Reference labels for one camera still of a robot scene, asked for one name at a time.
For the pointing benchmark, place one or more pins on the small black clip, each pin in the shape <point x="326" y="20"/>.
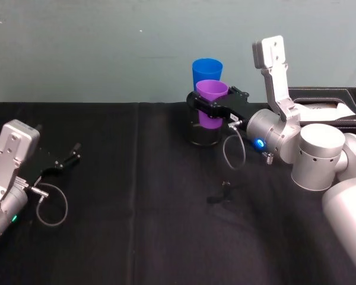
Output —
<point x="222" y="194"/>

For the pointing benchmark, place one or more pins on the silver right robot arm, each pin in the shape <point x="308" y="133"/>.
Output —
<point x="317" y="154"/>

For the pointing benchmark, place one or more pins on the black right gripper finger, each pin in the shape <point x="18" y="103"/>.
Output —
<point x="206" y="110"/>
<point x="239" y="92"/>

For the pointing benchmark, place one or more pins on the black cylindrical container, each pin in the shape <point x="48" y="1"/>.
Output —
<point x="204" y="136"/>

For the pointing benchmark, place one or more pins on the purple plastic cup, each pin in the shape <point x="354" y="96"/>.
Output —
<point x="211" y="89"/>

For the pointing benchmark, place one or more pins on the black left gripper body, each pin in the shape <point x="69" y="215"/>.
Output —
<point x="44" y="164"/>

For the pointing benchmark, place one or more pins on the white tissue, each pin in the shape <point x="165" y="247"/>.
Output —
<point x="317" y="112"/>

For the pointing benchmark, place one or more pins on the black table cloth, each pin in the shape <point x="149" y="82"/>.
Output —
<point x="154" y="225"/>

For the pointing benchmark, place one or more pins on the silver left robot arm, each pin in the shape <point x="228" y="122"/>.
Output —
<point x="9" y="154"/>

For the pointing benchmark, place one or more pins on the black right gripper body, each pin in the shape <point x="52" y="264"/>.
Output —
<point x="235" y="107"/>

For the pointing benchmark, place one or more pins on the blue plastic cup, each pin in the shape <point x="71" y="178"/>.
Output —
<point x="207" y="69"/>

